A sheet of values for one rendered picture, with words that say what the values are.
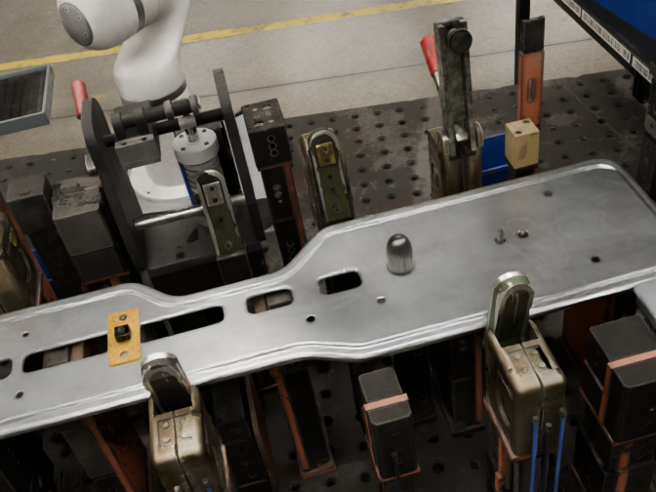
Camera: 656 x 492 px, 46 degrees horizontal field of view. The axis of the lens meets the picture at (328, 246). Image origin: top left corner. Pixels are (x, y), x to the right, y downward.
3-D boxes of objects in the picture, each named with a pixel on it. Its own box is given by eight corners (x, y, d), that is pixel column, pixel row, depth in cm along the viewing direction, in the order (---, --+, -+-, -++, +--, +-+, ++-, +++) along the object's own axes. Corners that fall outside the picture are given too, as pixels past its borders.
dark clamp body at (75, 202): (129, 417, 121) (32, 235, 96) (127, 353, 131) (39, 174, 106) (196, 398, 122) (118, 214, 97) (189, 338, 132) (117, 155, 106)
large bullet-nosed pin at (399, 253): (392, 287, 94) (388, 247, 90) (386, 269, 96) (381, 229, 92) (418, 280, 94) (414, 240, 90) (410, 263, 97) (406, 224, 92)
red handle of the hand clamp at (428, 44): (447, 143, 100) (412, 36, 104) (444, 149, 102) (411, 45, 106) (478, 135, 100) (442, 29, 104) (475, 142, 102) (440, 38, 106)
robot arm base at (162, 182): (131, 153, 158) (102, 73, 145) (223, 133, 159) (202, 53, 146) (131, 212, 144) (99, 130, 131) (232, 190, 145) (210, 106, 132)
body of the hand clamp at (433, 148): (450, 331, 125) (440, 153, 101) (436, 302, 130) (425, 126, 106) (485, 321, 125) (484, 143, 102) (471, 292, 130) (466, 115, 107)
